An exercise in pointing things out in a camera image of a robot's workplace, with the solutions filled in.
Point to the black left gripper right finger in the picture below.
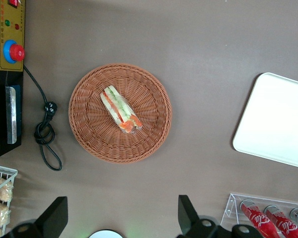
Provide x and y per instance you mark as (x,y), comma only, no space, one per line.
(188,218)

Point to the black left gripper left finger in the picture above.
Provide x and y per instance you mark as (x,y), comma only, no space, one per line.
(54,216)

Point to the round brown wicker basket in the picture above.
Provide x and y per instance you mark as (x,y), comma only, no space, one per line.
(149,138)

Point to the wrapped sandwich with vegetables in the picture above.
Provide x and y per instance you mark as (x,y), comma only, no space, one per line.
(119,109)

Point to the white rectangular tray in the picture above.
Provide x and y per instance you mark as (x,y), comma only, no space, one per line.
(275,124)

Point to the clear acrylic can rack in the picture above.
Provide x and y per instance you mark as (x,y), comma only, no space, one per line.
(232,205)

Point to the white round object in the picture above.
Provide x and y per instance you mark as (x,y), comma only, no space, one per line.
(106,234)

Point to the silver metal bar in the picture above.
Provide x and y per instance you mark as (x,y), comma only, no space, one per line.
(12,116)

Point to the red push button blue base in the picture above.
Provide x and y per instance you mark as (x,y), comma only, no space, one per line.
(14,52)

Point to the red indicator light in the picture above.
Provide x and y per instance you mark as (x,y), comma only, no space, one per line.
(17,26)

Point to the green indicator light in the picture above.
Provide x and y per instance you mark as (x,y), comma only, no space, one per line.
(7,23)

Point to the red rocker switch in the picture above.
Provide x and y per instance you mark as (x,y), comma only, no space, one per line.
(14,2)

